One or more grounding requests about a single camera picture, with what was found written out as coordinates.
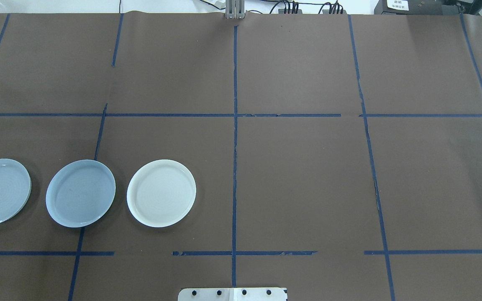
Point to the white round plate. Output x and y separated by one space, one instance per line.
161 193

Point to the blue round plate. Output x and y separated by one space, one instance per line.
80 194

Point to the black plug cluster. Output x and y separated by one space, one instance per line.
289 9
333 9

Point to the black box with white label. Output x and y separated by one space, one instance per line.
408 6

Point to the aluminium profile post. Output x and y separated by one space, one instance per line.
234 10

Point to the white pillar with base plate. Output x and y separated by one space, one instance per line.
207 294

